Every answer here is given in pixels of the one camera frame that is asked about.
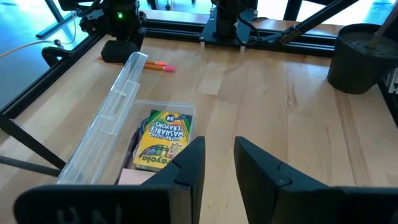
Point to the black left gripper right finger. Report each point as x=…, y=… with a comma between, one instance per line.
x=295, y=203

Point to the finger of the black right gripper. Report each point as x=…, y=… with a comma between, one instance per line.
x=119, y=51

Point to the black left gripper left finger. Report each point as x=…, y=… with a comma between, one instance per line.
x=124, y=203

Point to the orange pencil pink eraser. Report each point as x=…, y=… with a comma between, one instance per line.
x=163, y=68

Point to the purple pen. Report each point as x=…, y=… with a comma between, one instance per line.
x=132, y=149

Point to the clear plastic pencil box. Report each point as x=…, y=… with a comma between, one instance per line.
x=102, y=133

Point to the yellow green crayon box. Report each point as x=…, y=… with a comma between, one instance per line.
x=164, y=140

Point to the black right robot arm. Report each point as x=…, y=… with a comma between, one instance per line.
x=227, y=21

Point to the black plant pot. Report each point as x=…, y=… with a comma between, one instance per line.
x=357, y=68

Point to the black metal shelf frame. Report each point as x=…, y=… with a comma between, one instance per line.
x=31, y=143

